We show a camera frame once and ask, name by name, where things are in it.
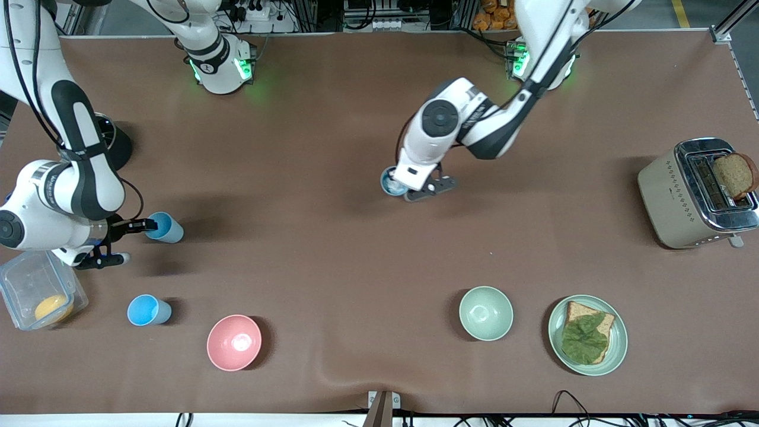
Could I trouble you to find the plain blue plastic cup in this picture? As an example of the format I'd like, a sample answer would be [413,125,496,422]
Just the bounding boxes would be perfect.
[127,294,173,327]
[145,212,184,244]

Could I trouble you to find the blue cup with paper ball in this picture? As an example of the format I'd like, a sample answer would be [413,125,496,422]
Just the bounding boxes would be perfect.
[380,166,410,197]

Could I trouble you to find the orange round food piece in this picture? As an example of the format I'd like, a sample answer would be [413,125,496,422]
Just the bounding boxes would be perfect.
[34,295,75,324]

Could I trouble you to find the clear plastic food container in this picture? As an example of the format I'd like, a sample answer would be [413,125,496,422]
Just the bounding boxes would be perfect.
[0,250,90,332]

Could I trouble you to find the pale green bowl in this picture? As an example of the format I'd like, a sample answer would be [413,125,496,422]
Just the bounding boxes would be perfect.
[458,286,515,342]

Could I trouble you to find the pink bowl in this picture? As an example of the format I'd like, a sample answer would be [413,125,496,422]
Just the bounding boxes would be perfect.
[206,314,263,372]

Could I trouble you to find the long white power strip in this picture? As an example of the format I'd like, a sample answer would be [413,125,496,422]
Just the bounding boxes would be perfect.
[368,17,430,31]

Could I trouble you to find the bag of orange buns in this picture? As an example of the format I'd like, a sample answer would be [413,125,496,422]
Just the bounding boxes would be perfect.
[471,0,518,31]

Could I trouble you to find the brown bread slice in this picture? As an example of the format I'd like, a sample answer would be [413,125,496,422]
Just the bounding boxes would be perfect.
[563,301,616,365]

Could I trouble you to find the green lettuce leaf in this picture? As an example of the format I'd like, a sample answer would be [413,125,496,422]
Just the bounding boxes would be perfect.
[560,313,611,364]

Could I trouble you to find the beige and chrome toaster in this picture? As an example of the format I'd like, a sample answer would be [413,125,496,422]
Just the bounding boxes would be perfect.
[637,138,759,250]

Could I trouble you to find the white power strip with plugs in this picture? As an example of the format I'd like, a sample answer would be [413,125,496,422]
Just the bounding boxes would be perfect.
[234,0,297,33]

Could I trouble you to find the pale green plate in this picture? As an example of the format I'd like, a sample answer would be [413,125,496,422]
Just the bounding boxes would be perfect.
[547,295,629,377]

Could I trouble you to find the brown toast slice in toaster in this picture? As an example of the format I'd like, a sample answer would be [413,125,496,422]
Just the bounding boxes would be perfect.
[712,152,759,200]

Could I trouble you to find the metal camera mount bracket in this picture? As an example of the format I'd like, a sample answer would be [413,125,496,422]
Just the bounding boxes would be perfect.
[368,390,401,427]

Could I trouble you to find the black looped floor cable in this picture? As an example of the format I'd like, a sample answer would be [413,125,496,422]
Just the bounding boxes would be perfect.
[551,390,594,427]

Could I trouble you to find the aluminium frame profile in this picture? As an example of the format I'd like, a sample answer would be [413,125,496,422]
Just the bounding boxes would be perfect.
[710,0,759,43]

